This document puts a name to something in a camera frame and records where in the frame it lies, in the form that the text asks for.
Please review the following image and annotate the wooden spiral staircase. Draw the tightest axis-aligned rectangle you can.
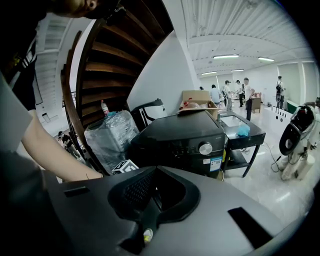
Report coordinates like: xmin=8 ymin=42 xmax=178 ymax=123
xmin=60 ymin=0 xmax=175 ymax=161

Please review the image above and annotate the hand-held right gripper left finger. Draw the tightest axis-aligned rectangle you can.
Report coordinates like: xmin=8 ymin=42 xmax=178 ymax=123
xmin=42 ymin=165 xmax=157 ymax=256

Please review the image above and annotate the white cylinder bin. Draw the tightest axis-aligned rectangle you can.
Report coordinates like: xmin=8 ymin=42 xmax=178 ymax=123
xmin=296 ymin=156 xmax=315 ymax=181

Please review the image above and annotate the open cardboard box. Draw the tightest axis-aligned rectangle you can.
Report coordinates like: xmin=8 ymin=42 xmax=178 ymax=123
xmin=177 ymin=89 xmax=219 ymax=120

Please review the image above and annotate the plastic-wrapped black appliance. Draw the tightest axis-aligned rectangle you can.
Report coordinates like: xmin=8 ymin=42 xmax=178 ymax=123
xmin=83 ymin=109 xmax=141 ymax=176

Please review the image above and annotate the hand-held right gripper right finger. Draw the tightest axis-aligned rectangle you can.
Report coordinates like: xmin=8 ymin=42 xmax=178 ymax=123
xmin=149 ymin=165 xmax=285 ymax=256

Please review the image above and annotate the black sink table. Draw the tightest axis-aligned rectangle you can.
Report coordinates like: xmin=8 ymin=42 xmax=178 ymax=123
xmin=219 ymin=111 xmax=267 ymax=179

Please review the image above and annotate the clear plastic jug red handle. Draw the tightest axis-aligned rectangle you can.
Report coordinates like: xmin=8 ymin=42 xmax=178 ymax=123
xmin=181 ymin=98 xmax=201 ymax=110

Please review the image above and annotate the light blue crumpled cloth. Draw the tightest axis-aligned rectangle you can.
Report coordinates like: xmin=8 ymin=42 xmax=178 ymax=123
xmin=236 ymin=124 xmax=251 ymax=137

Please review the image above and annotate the blue white label sticker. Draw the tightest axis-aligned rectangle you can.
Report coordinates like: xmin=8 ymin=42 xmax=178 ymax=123
xmin=209 ymin=157 xmax=223 ymax=173

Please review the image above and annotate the silver control knob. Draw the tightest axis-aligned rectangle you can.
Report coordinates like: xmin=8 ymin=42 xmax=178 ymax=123
xmin=199 ymin=141 xmax=213 ymax=156

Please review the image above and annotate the person's dark t-shirt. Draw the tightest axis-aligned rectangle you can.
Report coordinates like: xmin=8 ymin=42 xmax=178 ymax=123
xmin=0 ymin=14 xmax=48 ymax=112

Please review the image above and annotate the black head-mounted camera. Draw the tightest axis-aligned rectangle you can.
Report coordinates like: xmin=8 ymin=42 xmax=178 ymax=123
xmin=84 ymin=0 xmax=128 ymax=26

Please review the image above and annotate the person's left white shoe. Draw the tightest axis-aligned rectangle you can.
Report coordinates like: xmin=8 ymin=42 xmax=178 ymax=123
xmin=143 ymin=227 xmax=154 ymax=245

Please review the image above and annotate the white panel with black knobs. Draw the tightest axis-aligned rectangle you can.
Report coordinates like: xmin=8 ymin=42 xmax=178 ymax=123
xmin=261 ymin=106 xmax=294 ymax=129

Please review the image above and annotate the dark green bin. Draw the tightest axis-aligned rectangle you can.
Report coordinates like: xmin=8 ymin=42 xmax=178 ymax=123
xmin=286 ymin=99 xmax=300 ymax=112

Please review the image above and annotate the black white backpack device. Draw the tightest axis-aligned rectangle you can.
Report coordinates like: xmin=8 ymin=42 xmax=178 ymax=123
xmin=278 ymin=104 xmax=316 ymax=156

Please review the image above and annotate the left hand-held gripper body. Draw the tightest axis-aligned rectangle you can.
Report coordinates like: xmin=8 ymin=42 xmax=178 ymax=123
xmin=111 ymin=160 xmax=140 ymax=175

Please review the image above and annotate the black washing machine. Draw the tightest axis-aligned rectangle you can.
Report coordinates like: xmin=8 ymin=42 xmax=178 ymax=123
xmin=130 ymin=110 xmax=226 ymax=180

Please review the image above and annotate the person's face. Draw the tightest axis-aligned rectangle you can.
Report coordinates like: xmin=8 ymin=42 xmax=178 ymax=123
xmin=46 ymin=0 xmax=121 ymax=20

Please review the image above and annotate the white sink basin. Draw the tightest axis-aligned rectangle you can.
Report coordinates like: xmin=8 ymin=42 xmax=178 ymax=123
xmin=221 ymin=115 xmax=245 ymax=128

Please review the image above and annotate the person's left forearm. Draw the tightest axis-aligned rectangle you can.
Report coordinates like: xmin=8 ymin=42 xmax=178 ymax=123
xmin=21 ymin=108 xmax=104 ymax=183

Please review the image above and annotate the small wooden cabinet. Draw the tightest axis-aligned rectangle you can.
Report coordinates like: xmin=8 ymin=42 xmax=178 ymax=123
xmin=250 ymin=96 xmax=262 ymax=114

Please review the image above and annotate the water bottle red label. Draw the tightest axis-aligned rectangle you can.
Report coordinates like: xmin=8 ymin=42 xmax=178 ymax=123
xmin=100 ymin=99 xmax=110 ymax=117

